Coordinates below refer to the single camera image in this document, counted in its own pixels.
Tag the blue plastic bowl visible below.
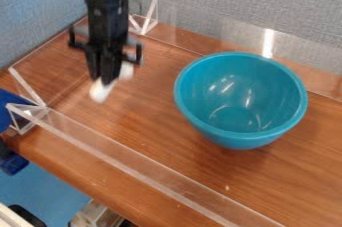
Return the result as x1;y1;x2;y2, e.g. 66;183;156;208
173;52;308;150

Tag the clear plastic box below table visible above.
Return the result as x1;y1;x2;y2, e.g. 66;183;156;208
67;200;133;227

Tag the clear acrylic barrier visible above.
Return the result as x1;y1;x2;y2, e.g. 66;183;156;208
5;103;284;227
7;28;88;105
129;0;342;102

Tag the white brown plush mushroom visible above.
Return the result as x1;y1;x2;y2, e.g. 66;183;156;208
89;62;133;104

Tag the black white object bottom left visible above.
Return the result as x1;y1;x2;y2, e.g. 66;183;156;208
0;203;46;227

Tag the clear acrylic left barrier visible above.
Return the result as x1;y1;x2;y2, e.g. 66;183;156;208
7;28;88;105

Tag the clear acrylic front barrier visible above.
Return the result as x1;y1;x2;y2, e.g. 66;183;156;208
5;103;284;227

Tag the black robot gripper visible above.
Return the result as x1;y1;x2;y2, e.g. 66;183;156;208
67;0;142;85

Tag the clear acrylic back barrier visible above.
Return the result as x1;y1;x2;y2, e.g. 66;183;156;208
129;0;342;102

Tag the blue clamp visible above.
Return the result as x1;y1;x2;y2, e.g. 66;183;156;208
0;88;30;176

